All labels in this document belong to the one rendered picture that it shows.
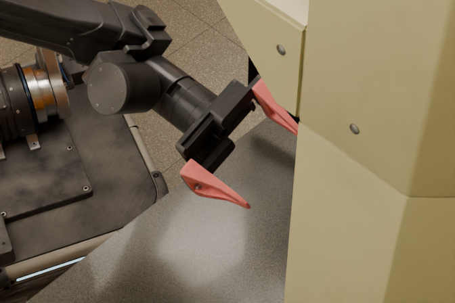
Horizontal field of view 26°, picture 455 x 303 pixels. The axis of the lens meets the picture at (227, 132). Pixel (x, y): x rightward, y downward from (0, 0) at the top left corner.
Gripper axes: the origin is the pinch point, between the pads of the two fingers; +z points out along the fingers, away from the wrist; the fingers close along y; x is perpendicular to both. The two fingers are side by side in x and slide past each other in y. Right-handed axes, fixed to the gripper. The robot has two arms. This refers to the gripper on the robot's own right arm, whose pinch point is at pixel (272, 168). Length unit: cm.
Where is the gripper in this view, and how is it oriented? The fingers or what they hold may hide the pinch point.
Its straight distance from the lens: 106.4
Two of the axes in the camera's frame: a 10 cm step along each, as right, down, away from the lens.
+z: 7.2, 5.3, -4.5
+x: 2.5, 4.1, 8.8
